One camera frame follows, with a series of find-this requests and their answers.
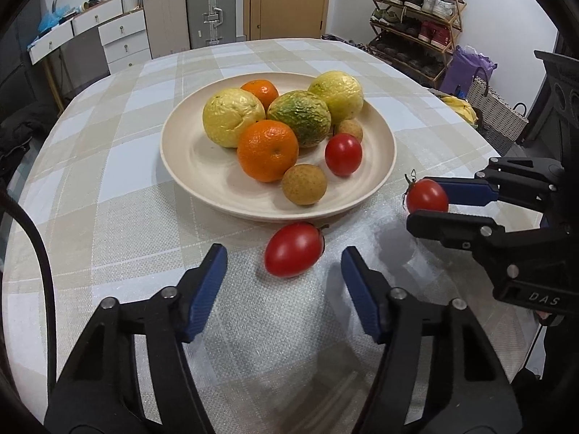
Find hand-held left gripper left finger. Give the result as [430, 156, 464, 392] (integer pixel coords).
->
[44, 243, 228, 434]

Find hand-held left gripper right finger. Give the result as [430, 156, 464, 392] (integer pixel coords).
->
[340, 246, 523, 434]

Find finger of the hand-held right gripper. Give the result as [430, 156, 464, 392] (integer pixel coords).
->
[406, 210, 566, 284]
[434, 157, 566, 211]

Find round red tomato with stem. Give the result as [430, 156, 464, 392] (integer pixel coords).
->
[402, 169, 450, 214]

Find oblong red tomato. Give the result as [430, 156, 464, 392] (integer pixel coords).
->
[264, 222, 330, 278]

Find beige round plate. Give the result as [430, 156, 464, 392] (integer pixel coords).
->
[161, 72, 397, 223]

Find large brown longan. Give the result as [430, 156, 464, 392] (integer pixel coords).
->
[281, 164, 328, 206]

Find small brown longan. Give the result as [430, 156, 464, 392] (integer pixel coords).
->
[334, 119, 364, 143]

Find large orange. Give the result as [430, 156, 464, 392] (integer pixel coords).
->
[237, 120, 300, 183]

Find wrinkled green guava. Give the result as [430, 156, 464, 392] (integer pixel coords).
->
[267, 91, 332, 148]

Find yellow-green guava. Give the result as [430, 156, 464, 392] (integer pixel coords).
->
[202, 88, 266, 148]

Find person's right forearm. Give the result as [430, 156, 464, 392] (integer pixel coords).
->
[511, 321, 579, 434]

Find bunch of bananas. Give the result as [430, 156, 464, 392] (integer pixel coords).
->
[441, 95, 479, 126]

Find grey woven basket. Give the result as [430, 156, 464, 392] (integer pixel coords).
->
[466, 76, 530, 145]

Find purple bag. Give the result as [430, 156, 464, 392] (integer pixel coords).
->
[440, 45, 497, 100]

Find pale yellow guava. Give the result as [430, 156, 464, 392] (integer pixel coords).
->
[308, 71, 364, 125]

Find wooden shoe rack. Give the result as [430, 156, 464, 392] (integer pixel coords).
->
[367, 0, 466, 89]

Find rows of shoes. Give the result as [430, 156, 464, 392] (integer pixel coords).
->
[368, 0, 464, 77]

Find small mandarin orange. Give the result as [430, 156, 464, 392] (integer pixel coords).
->
[240, 80, 280, 111]

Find wooden door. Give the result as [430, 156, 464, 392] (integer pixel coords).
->
[244, 0, 334, 41]

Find white drawer cabinet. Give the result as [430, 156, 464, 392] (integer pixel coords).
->
[28, 0, 152, 75]

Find beige suitcase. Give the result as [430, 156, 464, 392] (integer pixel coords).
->
[142, 0, 191, 59]

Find silver suitcase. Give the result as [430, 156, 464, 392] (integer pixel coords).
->
[186, 0, 237, 50]

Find blue plastic bag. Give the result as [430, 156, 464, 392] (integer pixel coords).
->
[38, 4, 75, 34]

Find thin black cable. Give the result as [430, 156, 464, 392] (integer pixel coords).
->
[524, 321, 544, 374]

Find thick black cable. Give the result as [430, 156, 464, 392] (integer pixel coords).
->
[0, 190, 57, 380]

